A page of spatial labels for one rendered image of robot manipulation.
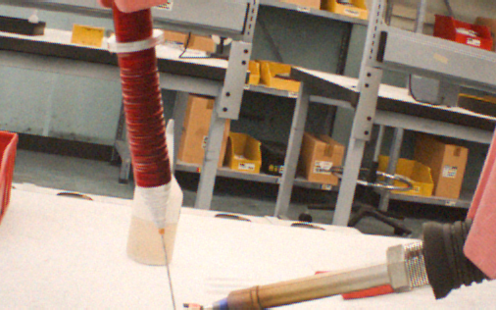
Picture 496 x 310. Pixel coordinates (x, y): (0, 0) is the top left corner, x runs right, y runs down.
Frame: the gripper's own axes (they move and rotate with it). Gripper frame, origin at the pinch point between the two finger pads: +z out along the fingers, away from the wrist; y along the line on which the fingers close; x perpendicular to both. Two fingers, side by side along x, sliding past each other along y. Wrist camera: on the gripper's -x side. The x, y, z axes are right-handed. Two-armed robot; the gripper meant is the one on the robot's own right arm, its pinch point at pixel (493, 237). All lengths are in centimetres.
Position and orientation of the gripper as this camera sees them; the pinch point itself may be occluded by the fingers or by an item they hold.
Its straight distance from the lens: 26.8
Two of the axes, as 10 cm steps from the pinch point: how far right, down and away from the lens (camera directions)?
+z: -6.2, 7.5, 2.3
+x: 7.6, 6.5, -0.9
